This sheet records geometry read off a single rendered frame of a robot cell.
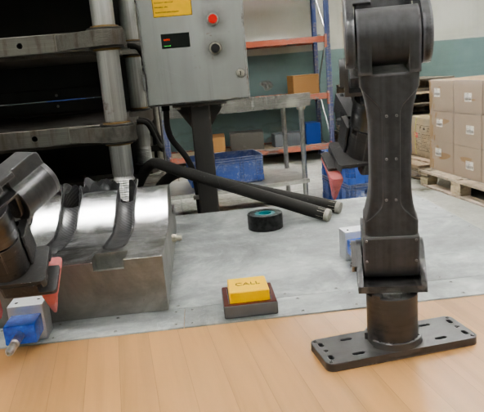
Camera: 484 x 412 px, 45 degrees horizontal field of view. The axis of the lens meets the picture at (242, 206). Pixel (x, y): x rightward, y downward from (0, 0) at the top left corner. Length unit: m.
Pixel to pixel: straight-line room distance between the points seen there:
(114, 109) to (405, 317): 1.09
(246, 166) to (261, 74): 3.07
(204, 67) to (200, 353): 1.09
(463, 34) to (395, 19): 7.91
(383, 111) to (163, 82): 1.14
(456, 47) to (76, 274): 7.84
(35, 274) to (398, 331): 0.47
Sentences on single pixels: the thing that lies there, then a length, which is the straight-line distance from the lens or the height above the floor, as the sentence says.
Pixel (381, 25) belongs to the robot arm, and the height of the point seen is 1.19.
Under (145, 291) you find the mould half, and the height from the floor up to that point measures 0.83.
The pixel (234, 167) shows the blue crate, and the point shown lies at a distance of 4.76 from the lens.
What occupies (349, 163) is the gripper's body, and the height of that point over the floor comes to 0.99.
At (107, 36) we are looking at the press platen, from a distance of 1.60.
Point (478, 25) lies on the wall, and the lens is 8.67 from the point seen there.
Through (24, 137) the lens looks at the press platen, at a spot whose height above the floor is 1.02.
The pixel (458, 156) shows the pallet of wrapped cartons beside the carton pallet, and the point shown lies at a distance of 5.18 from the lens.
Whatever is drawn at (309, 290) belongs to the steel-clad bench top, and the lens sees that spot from 0.97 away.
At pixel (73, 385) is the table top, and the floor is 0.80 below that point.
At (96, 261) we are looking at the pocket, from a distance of 0.97.
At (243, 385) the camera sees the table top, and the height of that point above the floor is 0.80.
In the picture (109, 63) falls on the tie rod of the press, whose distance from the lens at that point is 1.62.
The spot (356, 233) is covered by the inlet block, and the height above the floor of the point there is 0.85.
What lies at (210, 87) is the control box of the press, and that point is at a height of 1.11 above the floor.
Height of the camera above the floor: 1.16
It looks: 13 degrees down
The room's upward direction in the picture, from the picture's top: 5 degrees counter-clockwise
